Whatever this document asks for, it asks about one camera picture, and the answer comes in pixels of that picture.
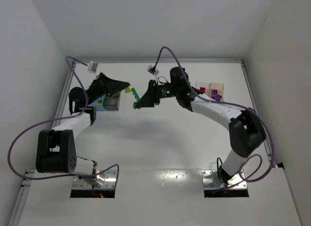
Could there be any green lego brick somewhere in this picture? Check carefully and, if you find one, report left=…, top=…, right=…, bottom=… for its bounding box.
left=131, top=88, right=140, bottom=109

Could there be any small lime lego piece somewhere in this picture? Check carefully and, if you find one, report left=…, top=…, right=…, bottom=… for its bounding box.
left=124, top=87, right=131, bottom=93

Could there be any red lego brick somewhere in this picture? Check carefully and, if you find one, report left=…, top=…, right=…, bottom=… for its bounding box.
left=200, top=87, right=206, bottom=93

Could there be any purple lego brick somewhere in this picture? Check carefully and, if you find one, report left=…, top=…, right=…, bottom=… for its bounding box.
left=211, top=89, right=218, bottom=96

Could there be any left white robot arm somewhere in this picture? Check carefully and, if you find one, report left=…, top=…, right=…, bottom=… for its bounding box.
left=35, top=73, right=130, bottom=178

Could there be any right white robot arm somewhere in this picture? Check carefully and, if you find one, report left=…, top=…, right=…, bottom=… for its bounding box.
left=133, top=67, right=266, bottom=184

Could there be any light blue container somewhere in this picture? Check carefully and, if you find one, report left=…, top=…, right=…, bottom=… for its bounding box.
left=89, top=96, right=105, bottom=111

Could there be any dark grey container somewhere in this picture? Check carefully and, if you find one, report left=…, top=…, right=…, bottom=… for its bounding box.
left=103, top=93, right=121, bottom=111

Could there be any clear plastic container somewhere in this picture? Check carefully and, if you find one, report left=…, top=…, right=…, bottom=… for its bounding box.
left=195, top=81, right=210, bottom=97

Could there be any purple lego in container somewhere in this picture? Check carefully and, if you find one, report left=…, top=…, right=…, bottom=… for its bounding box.
left=213, top=94, right=223, bottom=102

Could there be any wooden container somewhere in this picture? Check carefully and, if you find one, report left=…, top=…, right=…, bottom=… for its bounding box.
left=210, top=83, right=224, bottom=102

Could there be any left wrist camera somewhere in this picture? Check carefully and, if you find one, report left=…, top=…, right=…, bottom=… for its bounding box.
left=87, top=61, right=98, bottom=74

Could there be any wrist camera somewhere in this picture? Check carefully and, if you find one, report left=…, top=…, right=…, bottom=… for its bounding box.
left=147, top=65, right=158, bottom=76
left=87, top=61, right=98, bottom=74

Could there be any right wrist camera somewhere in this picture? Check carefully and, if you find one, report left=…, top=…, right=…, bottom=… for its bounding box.
left=147, top=65, right=158, bottom=76

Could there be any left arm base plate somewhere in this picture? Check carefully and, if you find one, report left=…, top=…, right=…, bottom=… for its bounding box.
left=72, top=169, right=118, bottom=191

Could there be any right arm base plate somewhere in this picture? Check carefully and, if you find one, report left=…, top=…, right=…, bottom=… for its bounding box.
left=202, top=169, right=248, bottom=190

